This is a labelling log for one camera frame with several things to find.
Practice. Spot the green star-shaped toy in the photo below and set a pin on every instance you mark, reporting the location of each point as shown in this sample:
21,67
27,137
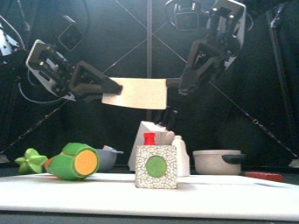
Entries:
31,162

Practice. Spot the beige wooden toy utensil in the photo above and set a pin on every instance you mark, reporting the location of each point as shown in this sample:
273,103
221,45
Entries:
169,137

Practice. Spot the grey blue toy bowl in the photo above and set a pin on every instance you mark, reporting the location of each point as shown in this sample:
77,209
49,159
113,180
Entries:
109,160

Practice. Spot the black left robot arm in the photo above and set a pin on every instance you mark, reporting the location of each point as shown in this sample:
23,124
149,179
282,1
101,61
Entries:
71,37

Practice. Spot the small orange toy piece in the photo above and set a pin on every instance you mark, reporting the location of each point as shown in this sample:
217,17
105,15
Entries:
49,163

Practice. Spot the white toy bottle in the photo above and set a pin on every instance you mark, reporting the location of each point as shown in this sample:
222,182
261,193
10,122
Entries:
182,157

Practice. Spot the toy sushi piece green centre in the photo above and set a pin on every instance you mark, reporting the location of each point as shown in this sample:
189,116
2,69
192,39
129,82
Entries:
156,166

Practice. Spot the white cutting board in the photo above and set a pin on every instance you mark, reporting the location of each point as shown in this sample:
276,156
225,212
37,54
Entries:
98,195

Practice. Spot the white black-dotted panel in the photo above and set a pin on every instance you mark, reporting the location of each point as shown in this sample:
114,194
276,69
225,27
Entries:
6,40

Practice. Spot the grey vertical frame pole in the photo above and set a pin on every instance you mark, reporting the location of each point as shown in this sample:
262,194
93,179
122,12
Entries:
149,52

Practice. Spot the black side frame post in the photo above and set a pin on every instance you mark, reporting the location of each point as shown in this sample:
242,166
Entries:
278,64

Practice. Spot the green round toy orange face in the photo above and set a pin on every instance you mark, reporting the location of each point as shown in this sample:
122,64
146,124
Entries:
73,166

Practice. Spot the flat red toy block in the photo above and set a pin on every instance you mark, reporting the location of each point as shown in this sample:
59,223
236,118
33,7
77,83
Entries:
265,176

